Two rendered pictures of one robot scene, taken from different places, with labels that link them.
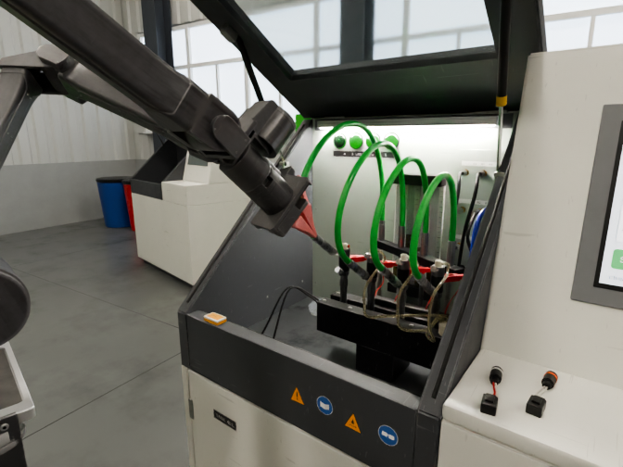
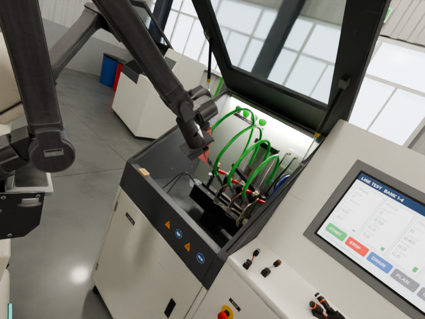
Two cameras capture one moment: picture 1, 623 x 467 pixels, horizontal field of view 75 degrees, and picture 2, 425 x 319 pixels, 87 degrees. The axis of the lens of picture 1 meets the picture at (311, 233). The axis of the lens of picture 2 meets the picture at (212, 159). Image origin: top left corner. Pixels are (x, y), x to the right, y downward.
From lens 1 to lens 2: 0.15 m
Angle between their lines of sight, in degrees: 8
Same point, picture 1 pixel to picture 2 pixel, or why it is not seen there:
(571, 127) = (339, 161)
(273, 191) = (195, 139)
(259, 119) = (203, 106)
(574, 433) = (274, 289)
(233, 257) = (163, 144)
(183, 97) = (172, 89)
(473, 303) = (261, 218)
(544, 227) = (307, 199)
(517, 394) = (261, 264)
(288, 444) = (155, 242)
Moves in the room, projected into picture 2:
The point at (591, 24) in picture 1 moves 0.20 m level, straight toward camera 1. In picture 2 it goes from (393, 92) to (394, 89)
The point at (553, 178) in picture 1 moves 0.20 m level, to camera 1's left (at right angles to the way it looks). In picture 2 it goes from (321, 180) to (275, 159)
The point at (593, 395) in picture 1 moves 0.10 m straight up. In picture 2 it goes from (291, 276) to (305, 257)
